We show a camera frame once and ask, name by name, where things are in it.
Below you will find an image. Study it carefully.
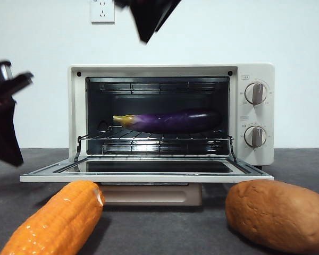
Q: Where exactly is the timer knob with beige grip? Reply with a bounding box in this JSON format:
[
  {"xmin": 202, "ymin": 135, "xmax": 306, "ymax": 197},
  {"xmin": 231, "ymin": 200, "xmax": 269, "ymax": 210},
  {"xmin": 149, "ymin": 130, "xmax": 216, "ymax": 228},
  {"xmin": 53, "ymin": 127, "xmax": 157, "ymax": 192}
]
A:
[{"xmin": 244, "ymin": 125, "xmax": 267, "ymax": 148}]

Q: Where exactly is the purple eggplant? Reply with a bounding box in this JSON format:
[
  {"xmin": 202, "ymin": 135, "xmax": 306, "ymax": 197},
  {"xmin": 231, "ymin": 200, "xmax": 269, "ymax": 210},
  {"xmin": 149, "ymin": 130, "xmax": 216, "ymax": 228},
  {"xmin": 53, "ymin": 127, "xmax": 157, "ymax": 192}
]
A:
[{"xmin": 112, "ymin": 108, "xmax": 221, "ymax": 134}]

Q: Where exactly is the temperature knob with beige grip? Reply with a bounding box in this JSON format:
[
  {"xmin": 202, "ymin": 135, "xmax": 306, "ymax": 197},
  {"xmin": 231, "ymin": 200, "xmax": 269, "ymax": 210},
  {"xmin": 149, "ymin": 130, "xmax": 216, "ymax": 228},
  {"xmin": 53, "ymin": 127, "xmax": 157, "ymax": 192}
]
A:
[{"xmin": 244, "ymin": 82, "xmax": 268, "ymax": 105}]

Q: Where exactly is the metal wire oven rack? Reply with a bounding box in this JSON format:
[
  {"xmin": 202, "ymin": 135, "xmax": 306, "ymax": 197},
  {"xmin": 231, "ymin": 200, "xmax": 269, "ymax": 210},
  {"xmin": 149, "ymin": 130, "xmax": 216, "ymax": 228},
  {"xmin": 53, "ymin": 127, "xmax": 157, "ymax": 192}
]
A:
[{"xmin": 78, "ymin": 126, "xmax": 233, "ymax": 141}]

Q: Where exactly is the oven door with beige handle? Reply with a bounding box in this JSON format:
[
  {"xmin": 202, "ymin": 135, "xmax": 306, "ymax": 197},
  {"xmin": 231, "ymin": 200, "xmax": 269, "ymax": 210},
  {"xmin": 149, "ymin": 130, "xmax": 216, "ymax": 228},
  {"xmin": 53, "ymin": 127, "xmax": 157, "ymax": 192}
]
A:
[{"xmin": 19, "ymin": 156, "xmax": 275, "ymax": 207}]

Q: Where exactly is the cream Toshiba toaster oven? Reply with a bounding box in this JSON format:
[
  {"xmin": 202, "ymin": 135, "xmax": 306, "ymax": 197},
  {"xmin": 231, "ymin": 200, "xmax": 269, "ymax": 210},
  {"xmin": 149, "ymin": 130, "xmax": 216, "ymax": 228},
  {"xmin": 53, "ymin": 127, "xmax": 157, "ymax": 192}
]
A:
[{"xmin": 68, "ymin": 63, "xmax": 276, "ymax": 171}]

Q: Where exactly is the brown potato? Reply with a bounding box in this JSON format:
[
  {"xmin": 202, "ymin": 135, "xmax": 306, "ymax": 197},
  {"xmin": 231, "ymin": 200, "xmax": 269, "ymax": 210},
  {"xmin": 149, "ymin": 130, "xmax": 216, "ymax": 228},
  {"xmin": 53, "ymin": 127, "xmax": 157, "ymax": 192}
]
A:
[{"xmin": 224, "ymin": 178, "xmax": 319, "ymax": 248}]

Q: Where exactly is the white wall socket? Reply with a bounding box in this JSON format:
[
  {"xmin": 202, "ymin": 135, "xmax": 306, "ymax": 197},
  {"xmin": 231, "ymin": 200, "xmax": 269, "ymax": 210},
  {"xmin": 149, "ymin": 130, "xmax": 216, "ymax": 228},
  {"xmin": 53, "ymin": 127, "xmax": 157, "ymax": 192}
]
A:
[{"xmin": 90, "ymin": 0, "xmax": 115, "ymax": 24}]

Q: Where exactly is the orange corn cob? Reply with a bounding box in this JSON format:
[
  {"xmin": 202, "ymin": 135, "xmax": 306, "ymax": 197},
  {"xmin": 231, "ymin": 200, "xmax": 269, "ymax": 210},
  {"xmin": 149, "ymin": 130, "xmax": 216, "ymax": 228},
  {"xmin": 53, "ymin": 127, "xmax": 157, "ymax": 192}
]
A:
[{"xmin": 0, "ymin": 180, "xmax": 106, "ymax": 255}]

